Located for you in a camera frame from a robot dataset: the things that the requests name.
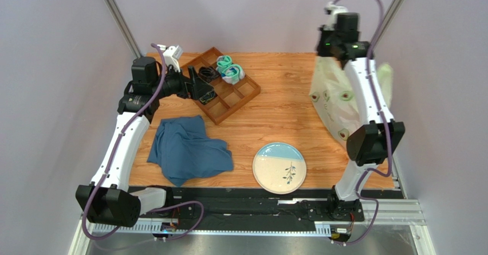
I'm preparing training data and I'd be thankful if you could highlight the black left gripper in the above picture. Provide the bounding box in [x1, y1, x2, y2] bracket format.
[151, 63, 214, 101]

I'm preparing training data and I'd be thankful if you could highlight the light green plastic bag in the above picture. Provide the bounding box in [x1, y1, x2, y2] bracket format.
[309, 54, 394, 145]

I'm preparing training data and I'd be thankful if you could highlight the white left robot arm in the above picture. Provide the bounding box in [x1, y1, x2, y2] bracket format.
[76, 57, 214, 227]

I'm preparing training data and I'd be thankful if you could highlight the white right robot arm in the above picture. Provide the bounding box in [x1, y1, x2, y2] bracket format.
[309, 7, 405, 217]

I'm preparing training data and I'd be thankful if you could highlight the dark green rolled sock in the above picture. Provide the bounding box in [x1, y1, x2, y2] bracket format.
[199, 91, 216, 105]

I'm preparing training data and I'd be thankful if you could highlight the black rolled sock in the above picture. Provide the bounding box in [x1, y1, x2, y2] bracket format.
[198, 66, 221, 83]

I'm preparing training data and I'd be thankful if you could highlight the brown wooden divided tray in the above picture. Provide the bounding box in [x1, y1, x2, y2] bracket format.
[181, 47, 261, 125]

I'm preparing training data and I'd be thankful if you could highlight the white and teal rolled sock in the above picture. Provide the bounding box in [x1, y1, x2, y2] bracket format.
[221, 64, 246, 85]

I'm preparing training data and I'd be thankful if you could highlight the blue crumpled cloth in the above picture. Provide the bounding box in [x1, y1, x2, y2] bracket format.
[147, 115, 234, 187]

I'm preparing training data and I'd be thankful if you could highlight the beige and blue plate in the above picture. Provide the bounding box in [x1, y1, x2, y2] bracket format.
[252, 142, 307, 195]

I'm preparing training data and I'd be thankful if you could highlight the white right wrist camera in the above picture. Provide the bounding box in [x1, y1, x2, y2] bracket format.
[324, 1, 348, 19]

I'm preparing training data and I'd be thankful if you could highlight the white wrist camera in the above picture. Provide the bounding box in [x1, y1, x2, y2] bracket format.
[155, 44, 183, 72]
[324, 1, 348, 19]

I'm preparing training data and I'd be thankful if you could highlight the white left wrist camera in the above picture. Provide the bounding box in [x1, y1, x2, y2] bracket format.
[155, 44, 183, 72]

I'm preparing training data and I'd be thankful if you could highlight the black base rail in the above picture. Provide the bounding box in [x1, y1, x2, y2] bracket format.
[144, 187, 402, 241]

